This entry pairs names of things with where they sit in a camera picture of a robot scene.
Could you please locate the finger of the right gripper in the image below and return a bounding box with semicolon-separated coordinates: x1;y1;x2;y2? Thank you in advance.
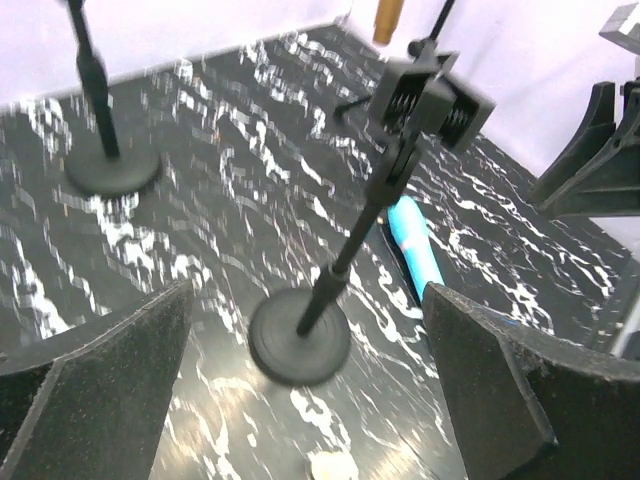
537;117;639;218
529;82;616;203

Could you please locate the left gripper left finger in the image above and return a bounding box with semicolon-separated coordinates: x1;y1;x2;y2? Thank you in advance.
1;281;193;479

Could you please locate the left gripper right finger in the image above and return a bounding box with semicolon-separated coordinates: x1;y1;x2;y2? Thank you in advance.
422;283;639;479

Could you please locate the tripod shock-mount mic stand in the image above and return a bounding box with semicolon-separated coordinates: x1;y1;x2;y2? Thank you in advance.
332;0;459;154

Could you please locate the round-base mic stand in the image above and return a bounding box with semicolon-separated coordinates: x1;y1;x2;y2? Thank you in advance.
64;1;162;199
247;52;495;387

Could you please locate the gold microphone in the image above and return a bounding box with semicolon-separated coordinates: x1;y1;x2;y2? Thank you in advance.
372;0;404;46

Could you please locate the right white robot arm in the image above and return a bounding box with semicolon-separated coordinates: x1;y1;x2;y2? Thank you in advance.
529;79;639;360

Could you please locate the blue microphone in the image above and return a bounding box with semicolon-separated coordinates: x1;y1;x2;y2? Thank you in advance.
387;195;445;305

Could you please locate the small beige adapter piece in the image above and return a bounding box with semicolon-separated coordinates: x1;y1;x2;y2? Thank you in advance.
309;451;359;480

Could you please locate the black marbled table mat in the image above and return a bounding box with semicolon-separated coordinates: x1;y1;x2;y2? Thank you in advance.
0;22;640;480

